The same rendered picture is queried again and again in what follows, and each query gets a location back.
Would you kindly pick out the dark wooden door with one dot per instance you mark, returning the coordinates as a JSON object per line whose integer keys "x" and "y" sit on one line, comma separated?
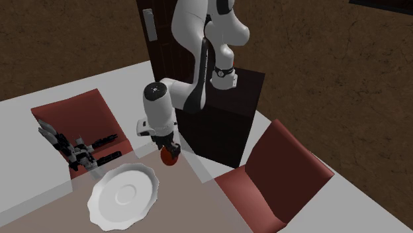
{"x": 167, "y": 48}

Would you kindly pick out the dark robot stand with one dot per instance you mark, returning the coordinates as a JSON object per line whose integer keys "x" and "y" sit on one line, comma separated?
{"x": 222, "y": 129}

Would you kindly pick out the white scalloped plate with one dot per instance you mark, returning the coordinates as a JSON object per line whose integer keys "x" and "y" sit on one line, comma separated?
{"x": 124, "y": 196}

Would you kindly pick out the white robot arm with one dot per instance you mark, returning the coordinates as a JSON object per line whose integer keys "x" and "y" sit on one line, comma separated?
{"x": 159, "y": 109}

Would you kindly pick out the red chair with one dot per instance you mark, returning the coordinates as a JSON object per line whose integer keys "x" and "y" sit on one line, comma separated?
{"x": 82, "y": 113}
{"x": 277, "y": 174}

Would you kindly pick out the red round fruit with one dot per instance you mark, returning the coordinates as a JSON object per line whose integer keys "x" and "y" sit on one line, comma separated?
{"x": 167, "y": 158}

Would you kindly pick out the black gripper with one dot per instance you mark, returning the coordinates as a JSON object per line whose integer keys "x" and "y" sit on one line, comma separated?
{"x": 165, "y": 142}

